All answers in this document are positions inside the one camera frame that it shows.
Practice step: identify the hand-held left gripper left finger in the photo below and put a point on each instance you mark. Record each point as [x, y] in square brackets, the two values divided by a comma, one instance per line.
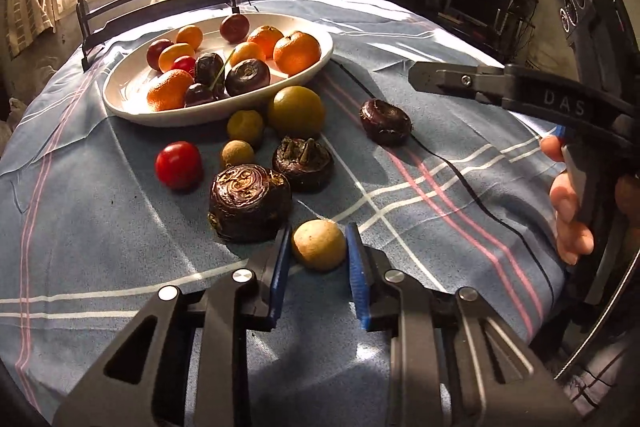
[279, 277]

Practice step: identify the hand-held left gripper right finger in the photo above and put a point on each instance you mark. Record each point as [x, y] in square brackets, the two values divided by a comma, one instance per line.
[357, 277]

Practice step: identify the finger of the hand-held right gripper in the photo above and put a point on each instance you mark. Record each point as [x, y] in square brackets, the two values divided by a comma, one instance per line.
[450, 81]

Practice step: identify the tan longan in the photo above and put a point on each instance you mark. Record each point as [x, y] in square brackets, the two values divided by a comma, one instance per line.
[318, 244]
[237, 154]

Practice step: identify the large dark brown water chestnut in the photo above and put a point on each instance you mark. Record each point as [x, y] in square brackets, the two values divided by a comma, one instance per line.
[249, 202]

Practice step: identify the red cherry tomato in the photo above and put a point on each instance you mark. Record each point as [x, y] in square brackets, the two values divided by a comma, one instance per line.
[178, 165]

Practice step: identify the small yellow-green round fruit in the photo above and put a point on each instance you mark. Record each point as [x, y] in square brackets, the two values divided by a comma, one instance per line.
[245, 128]

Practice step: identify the large orange tangerine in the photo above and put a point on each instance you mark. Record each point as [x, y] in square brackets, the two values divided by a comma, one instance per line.
[170, 91]
[297, 53]

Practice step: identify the large yellow-green round fruit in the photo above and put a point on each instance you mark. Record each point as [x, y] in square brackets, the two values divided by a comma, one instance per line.
[296, 112]

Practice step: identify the small orange tangerine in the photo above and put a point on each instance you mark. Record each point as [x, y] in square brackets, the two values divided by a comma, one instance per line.
[175, 54]
[266, 39]
[247, 53]
[189, 37]

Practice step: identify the small dark cherry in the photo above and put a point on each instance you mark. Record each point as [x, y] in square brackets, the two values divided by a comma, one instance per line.
[198, 96]

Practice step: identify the dark purple plum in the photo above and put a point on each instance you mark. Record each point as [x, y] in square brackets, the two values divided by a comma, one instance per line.
[159, 52]
[235, 28]

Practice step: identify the small red cherry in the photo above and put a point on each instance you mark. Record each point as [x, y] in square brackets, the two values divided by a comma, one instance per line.
[184, 65]

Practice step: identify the white round plate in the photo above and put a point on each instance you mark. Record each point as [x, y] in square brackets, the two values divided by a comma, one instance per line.
[127, 99]

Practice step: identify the person's right hand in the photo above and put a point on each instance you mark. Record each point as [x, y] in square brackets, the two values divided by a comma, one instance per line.
[565, 212]

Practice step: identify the black metal shelf rack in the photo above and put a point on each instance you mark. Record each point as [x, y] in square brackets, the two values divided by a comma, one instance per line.
[525, 22]

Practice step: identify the blue plaid tablecloth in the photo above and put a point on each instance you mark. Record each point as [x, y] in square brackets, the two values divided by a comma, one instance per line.
[125, 227]

